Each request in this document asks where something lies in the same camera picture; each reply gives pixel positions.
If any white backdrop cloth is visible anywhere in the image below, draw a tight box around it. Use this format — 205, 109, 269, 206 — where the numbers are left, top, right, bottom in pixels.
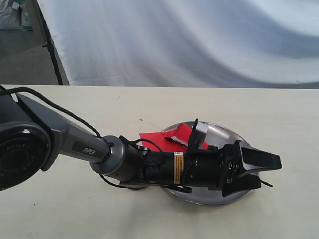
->
39, 0, 319, 89

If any white woven sack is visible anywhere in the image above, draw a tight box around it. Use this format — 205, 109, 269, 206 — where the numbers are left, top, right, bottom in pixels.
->
0, 0, 24, 30

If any black round flag base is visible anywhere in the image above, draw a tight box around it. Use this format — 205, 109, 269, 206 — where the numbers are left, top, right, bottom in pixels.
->
128, 187, 145, 191

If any round steel plate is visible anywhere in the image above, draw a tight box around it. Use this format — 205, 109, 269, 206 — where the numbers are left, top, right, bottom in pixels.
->
164, 121, 252, 206

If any black backdrop stand pole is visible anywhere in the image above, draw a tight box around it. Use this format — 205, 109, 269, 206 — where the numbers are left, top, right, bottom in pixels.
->
38, 5, 64, 86

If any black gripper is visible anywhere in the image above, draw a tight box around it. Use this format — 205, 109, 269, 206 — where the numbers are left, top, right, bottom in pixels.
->
172, 141, 282, 197

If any green printed sack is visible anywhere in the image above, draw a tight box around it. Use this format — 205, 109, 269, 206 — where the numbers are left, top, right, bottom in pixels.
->
19, 0, 33, 31

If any red flag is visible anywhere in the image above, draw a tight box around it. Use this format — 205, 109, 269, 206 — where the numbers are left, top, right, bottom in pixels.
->
139, 122, 274, 188

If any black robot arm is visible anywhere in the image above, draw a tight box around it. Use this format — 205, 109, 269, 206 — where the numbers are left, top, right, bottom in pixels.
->
0, 87, 282, 197

